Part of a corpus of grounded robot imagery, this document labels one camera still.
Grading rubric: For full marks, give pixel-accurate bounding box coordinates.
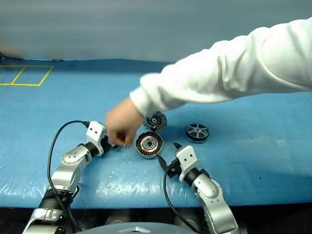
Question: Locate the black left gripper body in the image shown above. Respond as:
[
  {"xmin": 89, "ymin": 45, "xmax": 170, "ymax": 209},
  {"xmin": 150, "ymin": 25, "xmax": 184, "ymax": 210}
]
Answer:
[{"xmin": 100, "ymin": 135, "xmax": 116, "ymax": 155}]

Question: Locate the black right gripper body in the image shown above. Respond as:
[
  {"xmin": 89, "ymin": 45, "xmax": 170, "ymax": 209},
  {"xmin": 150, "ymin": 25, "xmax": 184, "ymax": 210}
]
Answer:
[{"xmin": 166, "ymin": 158, "xmax": 181, "ymax": 179}]

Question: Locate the motor housing with copper windings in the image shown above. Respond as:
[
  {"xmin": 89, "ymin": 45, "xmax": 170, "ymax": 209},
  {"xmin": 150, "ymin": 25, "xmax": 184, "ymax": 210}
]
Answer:
[{"xmin": 135, "ymin": 131, "xmax": 167, "ymax": 160}]

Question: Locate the black spoked rotor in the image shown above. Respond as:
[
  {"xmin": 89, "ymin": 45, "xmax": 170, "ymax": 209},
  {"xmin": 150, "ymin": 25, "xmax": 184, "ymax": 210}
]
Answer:
[{"xmin": 186, "ymin": 123, "xmax": 211, "ymax": 144}]

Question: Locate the silver motor lid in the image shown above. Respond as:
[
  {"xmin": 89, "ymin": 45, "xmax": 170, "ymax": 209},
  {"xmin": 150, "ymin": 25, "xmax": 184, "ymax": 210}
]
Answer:
[{"xmin": 143, "ymin": 111, "xmax": 168, "ymax": 133}]

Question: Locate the person's bare hand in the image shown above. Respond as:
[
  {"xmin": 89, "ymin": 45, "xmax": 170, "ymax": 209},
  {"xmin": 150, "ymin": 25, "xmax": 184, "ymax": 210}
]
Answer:
[{"xmin": 105, "ymin": 97, "xmax": 144, "ymax": 149}]

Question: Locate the blue foam table cover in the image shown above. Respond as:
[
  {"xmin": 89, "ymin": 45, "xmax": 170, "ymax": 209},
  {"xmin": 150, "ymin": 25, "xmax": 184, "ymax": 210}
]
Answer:
[{"xmin": 0, "ymin": 58, "xmax": 312, "ymax": 210}]

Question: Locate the dark rounded shape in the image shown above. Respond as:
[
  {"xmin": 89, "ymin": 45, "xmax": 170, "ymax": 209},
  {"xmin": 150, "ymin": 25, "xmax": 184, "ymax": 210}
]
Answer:
[{"xmin": 104, "ymin": 209, "xmax": 134, "ymax": 225}]

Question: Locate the grey robot torso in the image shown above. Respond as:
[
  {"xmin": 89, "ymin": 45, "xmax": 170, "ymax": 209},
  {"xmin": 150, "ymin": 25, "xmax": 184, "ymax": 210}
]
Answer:
[{"xmin": 80, "ymin": 221, "xmax": 196, "ymax": 234}]

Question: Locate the yellow tape double square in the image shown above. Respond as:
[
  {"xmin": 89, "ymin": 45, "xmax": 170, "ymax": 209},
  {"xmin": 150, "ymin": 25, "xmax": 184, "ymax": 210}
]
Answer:
[{"xmin": 0, "ymin": 65, "xmax": 54, "ymax": 87}]

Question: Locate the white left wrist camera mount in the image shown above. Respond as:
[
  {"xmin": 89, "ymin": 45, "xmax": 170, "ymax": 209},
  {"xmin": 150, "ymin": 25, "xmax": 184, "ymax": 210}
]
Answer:
[{"xmin": 86, "ymin": 121, "xmax": 108, "ymax": 156}]

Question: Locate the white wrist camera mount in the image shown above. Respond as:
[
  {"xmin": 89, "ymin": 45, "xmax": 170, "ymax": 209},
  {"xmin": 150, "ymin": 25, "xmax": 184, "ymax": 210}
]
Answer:
[
  {"xmin": 175, "ymin": 145, "xmax": 201, "ymax": 182},
  {"xmin": 86, "ymin": 121, "xmax": 108, "ymax": 156}
]

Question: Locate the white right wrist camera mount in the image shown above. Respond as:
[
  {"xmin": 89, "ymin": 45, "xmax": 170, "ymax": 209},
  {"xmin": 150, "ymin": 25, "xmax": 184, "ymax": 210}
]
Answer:
[{"xmin": 175, "ymin": 145, "xmax": 201, "ymax": 182}]

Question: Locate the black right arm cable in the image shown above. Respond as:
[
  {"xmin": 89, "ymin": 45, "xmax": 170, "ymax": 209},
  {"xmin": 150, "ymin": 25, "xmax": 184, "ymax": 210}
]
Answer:
[{"xmin": 162, "ymin": 167, "xmax": 202, "ymax": 234}]

